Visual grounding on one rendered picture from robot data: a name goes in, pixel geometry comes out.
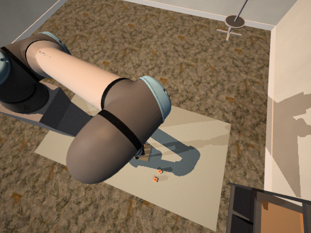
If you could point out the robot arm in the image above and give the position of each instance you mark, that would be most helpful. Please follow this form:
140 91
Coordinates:
130 112

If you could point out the orange mat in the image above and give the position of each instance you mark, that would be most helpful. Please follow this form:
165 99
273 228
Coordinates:
147 152

